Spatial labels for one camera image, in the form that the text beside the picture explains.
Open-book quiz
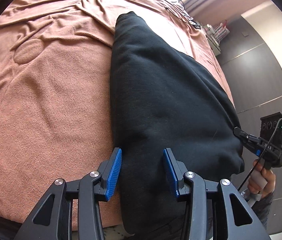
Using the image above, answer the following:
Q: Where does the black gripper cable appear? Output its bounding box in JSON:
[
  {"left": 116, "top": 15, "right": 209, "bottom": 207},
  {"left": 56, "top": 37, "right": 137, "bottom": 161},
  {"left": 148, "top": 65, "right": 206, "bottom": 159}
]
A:
[{"left": 237, "top": 121, "right": 282, "bottom": 192}]

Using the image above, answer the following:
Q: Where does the person's right hand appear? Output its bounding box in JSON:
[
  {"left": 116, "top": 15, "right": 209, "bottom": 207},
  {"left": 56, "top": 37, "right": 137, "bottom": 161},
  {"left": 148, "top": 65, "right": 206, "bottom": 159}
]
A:
[{"left": 247, "top": 159, "right": 276, "bottom": 198}]

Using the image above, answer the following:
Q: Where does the black long-sleeve sweatshirt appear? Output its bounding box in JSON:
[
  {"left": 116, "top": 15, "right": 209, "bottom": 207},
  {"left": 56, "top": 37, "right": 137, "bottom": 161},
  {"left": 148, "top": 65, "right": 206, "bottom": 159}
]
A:
[{"left": 110, "top": 12, "right": 244, "bottom": 239}]

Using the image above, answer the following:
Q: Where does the white bedside cabinet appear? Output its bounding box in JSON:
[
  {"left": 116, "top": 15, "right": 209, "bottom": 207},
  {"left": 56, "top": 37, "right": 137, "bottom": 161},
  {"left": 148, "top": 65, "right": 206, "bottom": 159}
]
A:
[{"left": 203, "top": 24, "right": 221, "bottom": 56}]

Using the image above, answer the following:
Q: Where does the pink curtain right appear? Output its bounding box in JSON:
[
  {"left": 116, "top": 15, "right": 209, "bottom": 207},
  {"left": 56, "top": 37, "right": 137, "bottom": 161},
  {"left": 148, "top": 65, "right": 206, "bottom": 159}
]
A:
[{"left": 183, "top": 0, "right": 269, "bottom": 25}]

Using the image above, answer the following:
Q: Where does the rust orange bed blanket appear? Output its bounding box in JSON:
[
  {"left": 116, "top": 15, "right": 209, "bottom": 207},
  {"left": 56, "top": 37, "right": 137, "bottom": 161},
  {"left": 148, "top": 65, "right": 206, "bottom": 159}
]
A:
[{"left": 0, "top": 0, "right": 230, "bottom": 223}]

